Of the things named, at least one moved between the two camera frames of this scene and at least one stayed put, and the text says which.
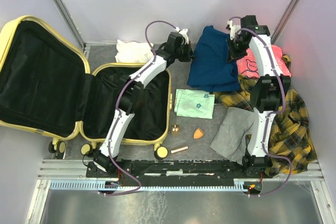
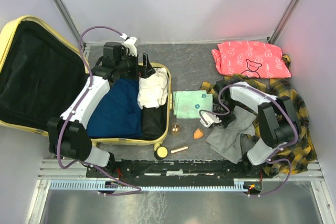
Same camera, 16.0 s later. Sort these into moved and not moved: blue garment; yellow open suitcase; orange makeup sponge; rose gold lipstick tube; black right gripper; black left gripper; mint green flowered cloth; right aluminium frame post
Moved: black right gripper; black left gripper; blue garment
Not moved: right aluminium frame post; orange makeup sponge; rose gold lipstick tube; mint green flowered cloth; yellow open suitcase
